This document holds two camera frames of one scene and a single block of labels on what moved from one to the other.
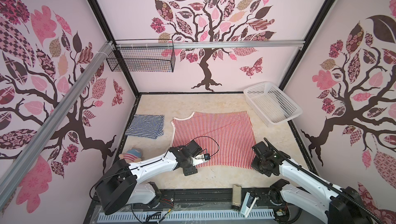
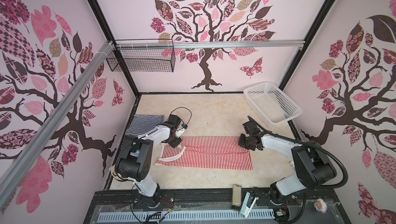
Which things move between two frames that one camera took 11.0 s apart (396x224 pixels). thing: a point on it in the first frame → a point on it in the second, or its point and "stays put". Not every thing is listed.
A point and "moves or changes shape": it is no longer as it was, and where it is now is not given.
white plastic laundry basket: [272, 104] stays put
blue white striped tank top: [146, 126] stays put
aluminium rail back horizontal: [209, 44] stays put
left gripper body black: [189, 169] → [172, 141]
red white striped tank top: [227, 136] moves or changes shape
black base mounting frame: [205, 199] stays put
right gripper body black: [257, 163] → [244, 141]
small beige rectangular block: [236, 198] stays put
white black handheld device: [247, 204] stays put
